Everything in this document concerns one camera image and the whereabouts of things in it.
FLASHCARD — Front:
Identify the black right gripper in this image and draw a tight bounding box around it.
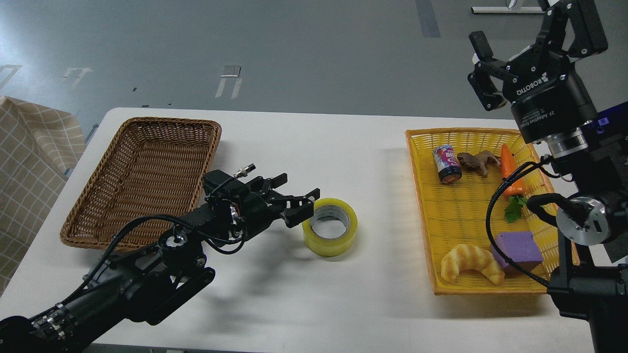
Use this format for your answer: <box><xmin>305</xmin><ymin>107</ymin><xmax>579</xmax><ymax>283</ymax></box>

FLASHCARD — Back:
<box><xmin>468</xmin><ymin>0</ymin><xmax>608</xmax><ymax>143</ymax></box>

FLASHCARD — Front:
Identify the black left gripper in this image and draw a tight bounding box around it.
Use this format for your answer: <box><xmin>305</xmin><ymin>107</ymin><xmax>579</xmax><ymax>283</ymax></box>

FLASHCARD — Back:
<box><xmin>240</xmin><ymin>173</ymin><xmax>320</xmax><ymax>241</ymax></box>

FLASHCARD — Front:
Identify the yellow tape roll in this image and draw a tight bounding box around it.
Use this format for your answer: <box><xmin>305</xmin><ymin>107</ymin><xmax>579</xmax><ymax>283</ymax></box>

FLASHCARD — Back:
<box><xmin>301</xmin><ymin>198</ymin><xmax>358</xmax><ymax>258</ymax></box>

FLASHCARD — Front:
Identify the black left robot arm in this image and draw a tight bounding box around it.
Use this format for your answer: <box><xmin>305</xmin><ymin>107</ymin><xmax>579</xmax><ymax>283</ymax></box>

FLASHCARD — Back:
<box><xmin>1</xmin><ymin>164</ymin><xmax>320</xmax><ymax>353</ymax></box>

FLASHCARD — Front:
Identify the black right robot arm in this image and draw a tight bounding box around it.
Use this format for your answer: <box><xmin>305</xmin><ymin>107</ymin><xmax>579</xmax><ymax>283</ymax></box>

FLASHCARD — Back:
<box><xmin>468</xmin><ymin>0</ymin><xmax>628</xmax><ymax>353</ymax></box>

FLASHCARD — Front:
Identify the white floor stand base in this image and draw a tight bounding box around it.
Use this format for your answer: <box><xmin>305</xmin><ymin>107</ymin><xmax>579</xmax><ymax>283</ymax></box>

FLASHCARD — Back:
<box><xmin>471</xmin><ymin>0</ymin><xmax>544</xmax><ymax>14</ymax></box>

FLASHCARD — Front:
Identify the orange toy carrot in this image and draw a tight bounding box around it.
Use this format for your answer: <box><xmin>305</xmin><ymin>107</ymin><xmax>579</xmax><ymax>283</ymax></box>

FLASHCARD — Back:
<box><xmin>500</xmin><ymin>144</ymin><xmax>527</xmax><ymax>223</ymax></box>

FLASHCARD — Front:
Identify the brown toy frog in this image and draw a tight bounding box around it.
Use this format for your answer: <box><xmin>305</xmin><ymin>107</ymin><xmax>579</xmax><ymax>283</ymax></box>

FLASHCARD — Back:
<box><xmin>457</xmin><ymin>150</ymin><xmax>501</xmax><ymax>178</ymax></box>

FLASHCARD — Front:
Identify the brown wicker basket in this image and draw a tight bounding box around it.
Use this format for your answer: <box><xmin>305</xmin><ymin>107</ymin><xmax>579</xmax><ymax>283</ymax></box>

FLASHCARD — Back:
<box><xmin>60</xmin><ymin>117</ymin><xmax>222</xmax><ymax>250</ymax></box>

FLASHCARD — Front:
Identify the small drink can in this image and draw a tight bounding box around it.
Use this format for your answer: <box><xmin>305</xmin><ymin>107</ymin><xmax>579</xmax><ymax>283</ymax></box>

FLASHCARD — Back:
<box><xmin>432</xmin><ymin>144</ymin><xmax>463</xmax><ymax>184</ymax></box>

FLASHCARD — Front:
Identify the yellow plastic basket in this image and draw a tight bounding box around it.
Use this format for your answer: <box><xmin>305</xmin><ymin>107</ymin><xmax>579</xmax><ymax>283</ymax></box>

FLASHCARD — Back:
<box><xmin>405</xmin><ymin>127</ymin><xmax>547</xmax><ymax>295</ymax></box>

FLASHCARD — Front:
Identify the toy croissant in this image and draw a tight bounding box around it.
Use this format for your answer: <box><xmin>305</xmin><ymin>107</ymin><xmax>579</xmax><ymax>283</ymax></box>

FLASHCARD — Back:
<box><xmin>441</xmin><ymin>243</ymin><xmax>505</xmax><ymax>285</ymax></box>

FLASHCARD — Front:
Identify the purple foam cube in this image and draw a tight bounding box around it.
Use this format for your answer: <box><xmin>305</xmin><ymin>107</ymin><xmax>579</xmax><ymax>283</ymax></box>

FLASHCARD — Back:
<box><xmin>494</xmin><ymin>231</ymin><xmax>543</xmax><ymax>271</ymax></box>

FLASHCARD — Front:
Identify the beige checkered cloth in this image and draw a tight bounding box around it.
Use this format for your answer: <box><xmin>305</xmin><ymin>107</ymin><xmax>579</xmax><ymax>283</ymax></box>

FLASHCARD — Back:
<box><xmin>0</xmin><ymin>96</ymin><xmax>86</xmax><ymax>291</ymax></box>

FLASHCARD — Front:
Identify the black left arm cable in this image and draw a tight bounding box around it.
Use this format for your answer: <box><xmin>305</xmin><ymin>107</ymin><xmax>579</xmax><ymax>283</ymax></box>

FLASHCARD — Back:
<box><xmin>59</xmin><ymin>164</ymin><xmax>257</xmax><ymax>314</ymax></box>

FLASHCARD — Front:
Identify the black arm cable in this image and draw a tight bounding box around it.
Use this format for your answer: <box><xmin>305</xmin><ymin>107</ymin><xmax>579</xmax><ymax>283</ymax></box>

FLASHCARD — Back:
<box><xmin>59</xmin><ymin>164</ymin><xmax>257</xmax><ymax>314</ymax></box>
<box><xmin>486</xmin><ymin>154</ymin><xmax>560</xmax><ymax>289</ymax></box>

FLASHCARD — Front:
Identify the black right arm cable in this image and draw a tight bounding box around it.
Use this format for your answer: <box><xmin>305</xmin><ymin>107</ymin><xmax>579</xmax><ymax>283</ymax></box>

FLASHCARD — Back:
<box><xmin>486</xmin><ymin>154</ymin><xmax>560</xmax><ymax>289</ymax></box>

